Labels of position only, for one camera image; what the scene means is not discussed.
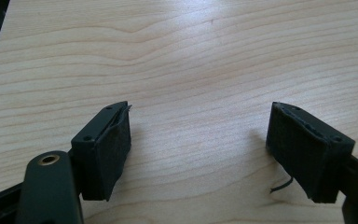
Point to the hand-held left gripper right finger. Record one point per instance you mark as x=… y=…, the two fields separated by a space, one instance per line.
x=304 y=155

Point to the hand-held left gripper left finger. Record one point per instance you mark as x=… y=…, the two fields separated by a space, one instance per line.
x=101 y=155

